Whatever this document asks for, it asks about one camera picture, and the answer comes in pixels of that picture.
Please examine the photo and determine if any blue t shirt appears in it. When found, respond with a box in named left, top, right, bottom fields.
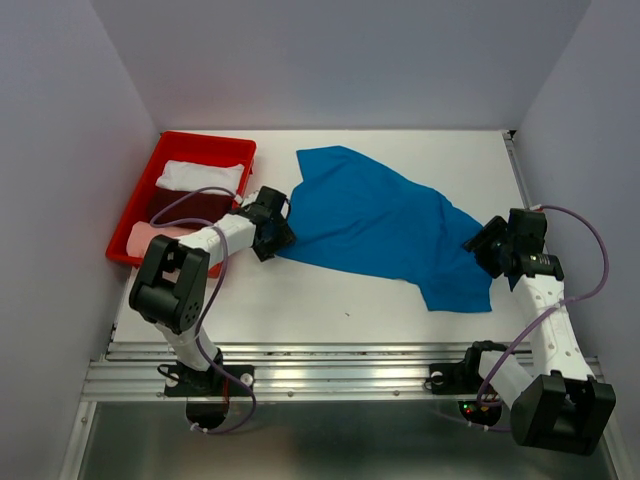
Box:
left=280, top=146, right=492, bottom=313

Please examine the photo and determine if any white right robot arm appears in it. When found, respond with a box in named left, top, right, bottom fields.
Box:
left=460, top=205, right=616, bottom=456

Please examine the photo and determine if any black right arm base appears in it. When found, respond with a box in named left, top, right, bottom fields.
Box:
left=424, top=340, right=507, bottom=395

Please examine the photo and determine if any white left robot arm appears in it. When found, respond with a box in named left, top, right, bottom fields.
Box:
left=129, top=186, right=296, bottom=394

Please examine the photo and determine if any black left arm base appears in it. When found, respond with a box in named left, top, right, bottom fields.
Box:
left=156, top=362, right=250, bottom=398

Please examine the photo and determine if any maroon rolled t shirt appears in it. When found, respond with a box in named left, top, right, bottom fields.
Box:
left=147, top=188, right=234, bottom=229

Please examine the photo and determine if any white rolled t shirt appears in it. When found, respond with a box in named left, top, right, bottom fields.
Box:
left=155, top=160, right=245, bottom=192

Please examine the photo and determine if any pink rolled t shirt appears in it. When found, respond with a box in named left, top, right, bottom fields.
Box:
left=126, top=221, right=193, bottom=258

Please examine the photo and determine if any red plastic tray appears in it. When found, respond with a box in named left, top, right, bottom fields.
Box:
left=105, top=131, right=257, bottom=267

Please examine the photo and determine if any aluminium frame rail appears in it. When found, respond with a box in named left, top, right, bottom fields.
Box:
left=79, top=342, right=612, bottom=401

